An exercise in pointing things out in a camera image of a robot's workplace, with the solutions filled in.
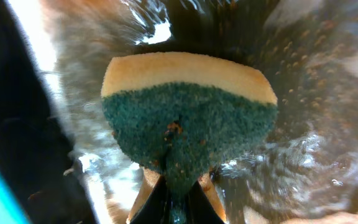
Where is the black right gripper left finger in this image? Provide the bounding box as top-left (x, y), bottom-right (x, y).
top-left (130, 176), bottom-right (169, 224)

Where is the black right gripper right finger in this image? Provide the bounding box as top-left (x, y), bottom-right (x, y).
top-left (186, 182), bottom-right (224, 224)

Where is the black water tray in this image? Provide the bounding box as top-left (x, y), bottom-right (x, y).
top-left (0, 1), bottom-right (358, 223)

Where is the green yellow sponge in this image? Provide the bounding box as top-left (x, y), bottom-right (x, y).
top-left (101, 52), bottom-right (278, 223)

